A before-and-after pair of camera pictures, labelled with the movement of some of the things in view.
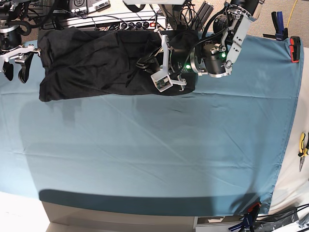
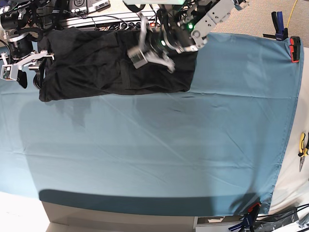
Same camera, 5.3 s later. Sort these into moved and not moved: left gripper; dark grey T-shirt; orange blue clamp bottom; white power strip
Moved: left gripper
Not moved: orange blue clamp bottom; dark grey T-shirt; white power strip
